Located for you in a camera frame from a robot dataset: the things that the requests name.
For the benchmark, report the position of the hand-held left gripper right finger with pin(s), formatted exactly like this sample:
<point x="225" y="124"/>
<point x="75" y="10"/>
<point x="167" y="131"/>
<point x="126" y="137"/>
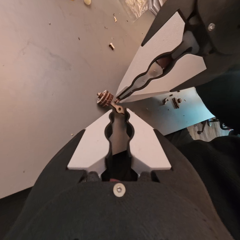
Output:
<point x="150" y="150"/>

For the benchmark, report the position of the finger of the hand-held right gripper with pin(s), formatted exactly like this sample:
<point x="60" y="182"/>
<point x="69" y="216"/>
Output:
<point x="178" y="75"/>
<point x="159" y="41"/>

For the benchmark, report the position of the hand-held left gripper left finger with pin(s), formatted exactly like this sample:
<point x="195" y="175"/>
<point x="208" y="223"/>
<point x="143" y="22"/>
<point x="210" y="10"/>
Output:
<point x="90" y="150"/>

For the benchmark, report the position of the wooden wheel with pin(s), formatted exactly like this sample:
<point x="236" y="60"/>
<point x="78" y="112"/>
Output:
<point x="105" y="98"/>

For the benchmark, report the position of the person's right hand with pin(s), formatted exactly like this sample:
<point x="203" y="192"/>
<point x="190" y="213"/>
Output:
<point x="163" y="62"/>

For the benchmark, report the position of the wooden peg part dark tip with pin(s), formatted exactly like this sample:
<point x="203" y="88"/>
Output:
<point x="176" y="103"/>

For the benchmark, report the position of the assembly instruction booklet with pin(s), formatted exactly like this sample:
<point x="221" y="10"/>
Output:
<point x="155" y="6"/>

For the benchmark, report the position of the clear plastic bag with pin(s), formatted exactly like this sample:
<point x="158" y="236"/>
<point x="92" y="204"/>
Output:
<point x="137" y="7"/>

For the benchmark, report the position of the tiny wooden block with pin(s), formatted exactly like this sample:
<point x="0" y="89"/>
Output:
<point x="111" y="46"/>

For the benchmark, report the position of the person's black-clothed body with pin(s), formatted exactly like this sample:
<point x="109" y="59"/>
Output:
<point x="215" y="168"/>

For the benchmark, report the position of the small cream cylinder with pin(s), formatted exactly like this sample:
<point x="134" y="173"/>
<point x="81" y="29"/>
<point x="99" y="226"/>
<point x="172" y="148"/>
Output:
<point x="87" y="1"/>

